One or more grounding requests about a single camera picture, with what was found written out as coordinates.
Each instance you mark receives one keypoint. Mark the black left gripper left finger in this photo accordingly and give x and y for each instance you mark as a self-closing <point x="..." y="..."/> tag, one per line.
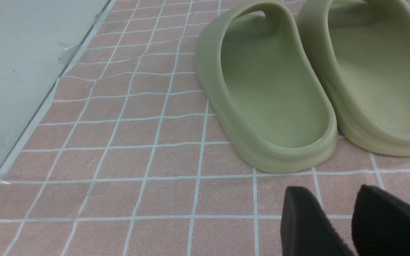
<point x="305" y="230"/>

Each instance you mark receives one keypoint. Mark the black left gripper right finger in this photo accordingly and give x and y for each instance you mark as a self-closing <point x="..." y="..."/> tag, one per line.
<point x="380" y="223"/>

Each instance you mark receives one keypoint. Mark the right green foam slipper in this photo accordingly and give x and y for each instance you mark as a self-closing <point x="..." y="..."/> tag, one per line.
<point x="360" y="52"/>

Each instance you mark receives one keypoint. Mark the green foam slipper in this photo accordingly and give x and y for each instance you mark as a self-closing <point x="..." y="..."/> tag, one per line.
<point x="270" y="103"/>
<point x="360" y="52"/>

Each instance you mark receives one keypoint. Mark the left green foam slipper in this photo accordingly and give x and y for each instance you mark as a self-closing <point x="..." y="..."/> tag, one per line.
<point x="270" y="103"/>

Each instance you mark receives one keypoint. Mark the pink checkered cloth mat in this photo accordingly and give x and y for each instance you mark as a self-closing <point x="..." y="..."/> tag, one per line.
<point x="131" y="160"/>

